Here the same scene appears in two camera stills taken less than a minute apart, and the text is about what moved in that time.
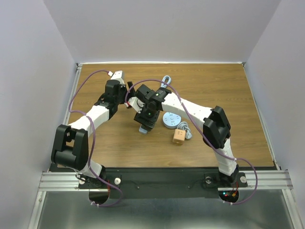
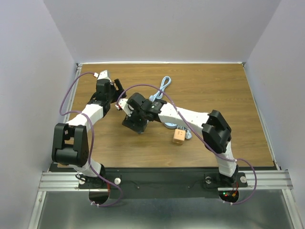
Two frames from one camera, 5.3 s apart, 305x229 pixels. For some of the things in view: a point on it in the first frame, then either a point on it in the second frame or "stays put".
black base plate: (177, 182) stays put
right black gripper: (140, 118) -> (129, 121)
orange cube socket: (179, 137) stays put
